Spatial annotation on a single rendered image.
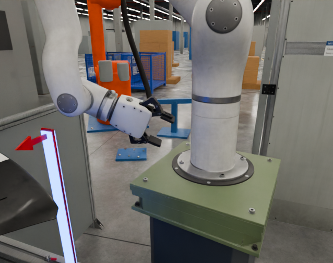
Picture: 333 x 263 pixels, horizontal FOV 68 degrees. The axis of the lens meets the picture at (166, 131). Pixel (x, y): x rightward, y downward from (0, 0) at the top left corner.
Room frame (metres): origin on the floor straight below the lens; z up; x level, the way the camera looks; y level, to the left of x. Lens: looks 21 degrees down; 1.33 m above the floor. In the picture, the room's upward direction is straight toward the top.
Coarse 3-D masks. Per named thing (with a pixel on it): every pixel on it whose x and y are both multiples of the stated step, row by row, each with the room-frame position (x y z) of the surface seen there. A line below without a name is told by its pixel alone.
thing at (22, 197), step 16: (0, 176) 0.26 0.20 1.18; (16, 176) 0.26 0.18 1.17; (32, 176) 0.27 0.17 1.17; (0, 192) 0.23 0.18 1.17; (16, 192) 0.24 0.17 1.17; (32, 192) 0.25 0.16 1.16; (0, 208) 0.21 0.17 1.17; (16, 208) 0.22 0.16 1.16; (32, 208) 0.23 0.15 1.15; (48, 208) 0.23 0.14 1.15; (0, 224) 0.19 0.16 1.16; (16, 224) 0.20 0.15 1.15; (32, 224) 0.21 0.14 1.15
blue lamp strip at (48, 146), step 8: (48, 136) 0.38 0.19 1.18; (48, 144) 0.38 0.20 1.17; (48, 152) 0.38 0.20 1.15; (48, 160) 0.38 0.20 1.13; (48, 168) 0.38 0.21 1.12; (56, 168) 0.38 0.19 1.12; (56, 176) 0.38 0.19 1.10; (56, 184) 0.38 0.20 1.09; (56, 192) 0.38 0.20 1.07; (56, 200) 0.38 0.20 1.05; (64, 208) 0.38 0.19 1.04; (64, 216) 0.38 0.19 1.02; (64, 224) 0.38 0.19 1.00; (64, 232) 0.38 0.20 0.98; (64, 240) 0.38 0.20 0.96; (64, 248) 0.38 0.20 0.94; (72, 256) 0.38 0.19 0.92
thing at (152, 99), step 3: (153, 96) 0.64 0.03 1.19; (147, 99) 0.64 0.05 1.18; (150, 99) 0.63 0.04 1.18; (153, 99) 0.63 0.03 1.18; (156, 99) 0.64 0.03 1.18; (141, 102) 0.65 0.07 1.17; (144, 102) 0.64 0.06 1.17; (147, 102) 0.64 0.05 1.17; (150, 102) 0.63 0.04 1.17; (153, 102) 0.63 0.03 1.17; (156, 102) 0.63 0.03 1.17; (141, 105) 0.64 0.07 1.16; (144, 105) 0.64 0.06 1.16
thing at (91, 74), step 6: (90, 54) 6.73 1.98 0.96; (108, 54) 6.60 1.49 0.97; (114, 54) 6.62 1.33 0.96; (120, 54) 6.95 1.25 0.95; (90, 60) 6.74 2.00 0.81; (108, 60) 6.61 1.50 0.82; (114, 60) 6.60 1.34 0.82; (120, 60) 6.95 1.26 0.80; (90, 66) 6.75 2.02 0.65; (90, 72) 6.75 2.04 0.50; (90, 78) 6.76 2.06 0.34
